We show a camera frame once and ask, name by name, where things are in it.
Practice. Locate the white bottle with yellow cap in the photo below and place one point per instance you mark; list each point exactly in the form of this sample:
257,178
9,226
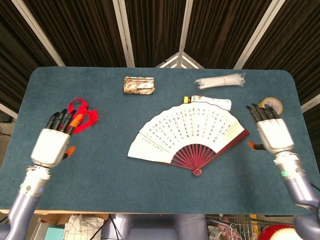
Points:
217,102

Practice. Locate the dark brown pleated curtain panel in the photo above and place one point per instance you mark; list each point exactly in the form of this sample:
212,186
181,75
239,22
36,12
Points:
15,50
155,30
220,30
295,45
75,30

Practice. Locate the lavender right robot arm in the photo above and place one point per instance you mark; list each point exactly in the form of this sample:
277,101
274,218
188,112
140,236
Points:
297,182

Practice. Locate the gold red snack packet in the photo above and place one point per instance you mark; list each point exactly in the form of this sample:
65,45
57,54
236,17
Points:
138,85

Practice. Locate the lavender left robot arm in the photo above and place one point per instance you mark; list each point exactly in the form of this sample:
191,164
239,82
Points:
25,200

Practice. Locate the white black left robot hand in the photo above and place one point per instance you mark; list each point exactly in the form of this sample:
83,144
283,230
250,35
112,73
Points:
50,147

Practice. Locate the clear yellowish tape roll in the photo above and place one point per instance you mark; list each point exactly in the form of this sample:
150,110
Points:
271,101

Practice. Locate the bundle of white wrapped straws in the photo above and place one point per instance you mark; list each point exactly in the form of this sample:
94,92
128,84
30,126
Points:
220,82

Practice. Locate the brown cardboard box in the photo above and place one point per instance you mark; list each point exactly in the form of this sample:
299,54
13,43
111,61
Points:
55,218

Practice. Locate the white screen frame post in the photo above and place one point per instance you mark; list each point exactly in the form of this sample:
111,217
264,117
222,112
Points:
260,32
123,32
185,25
37,30

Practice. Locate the teal box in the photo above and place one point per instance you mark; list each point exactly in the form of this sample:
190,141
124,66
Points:
53,233

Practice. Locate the short white frame bar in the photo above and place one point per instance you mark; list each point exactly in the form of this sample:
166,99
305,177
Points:
311,103
7,110

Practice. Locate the white triangular frame foot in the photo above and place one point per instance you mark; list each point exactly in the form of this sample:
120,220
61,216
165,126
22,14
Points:
179,58

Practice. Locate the red ribbed paper folding fan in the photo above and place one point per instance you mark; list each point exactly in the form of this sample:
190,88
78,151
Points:
185,130

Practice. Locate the white checked cloth bag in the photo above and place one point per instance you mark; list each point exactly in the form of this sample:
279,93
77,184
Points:
82,227

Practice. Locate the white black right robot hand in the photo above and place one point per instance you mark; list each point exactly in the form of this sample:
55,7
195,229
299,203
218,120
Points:
275,135

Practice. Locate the blue felt table mat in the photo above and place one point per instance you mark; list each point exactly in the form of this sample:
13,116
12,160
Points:
112,180

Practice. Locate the lavender robot torso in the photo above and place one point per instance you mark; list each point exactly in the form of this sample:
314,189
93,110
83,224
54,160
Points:
155,230

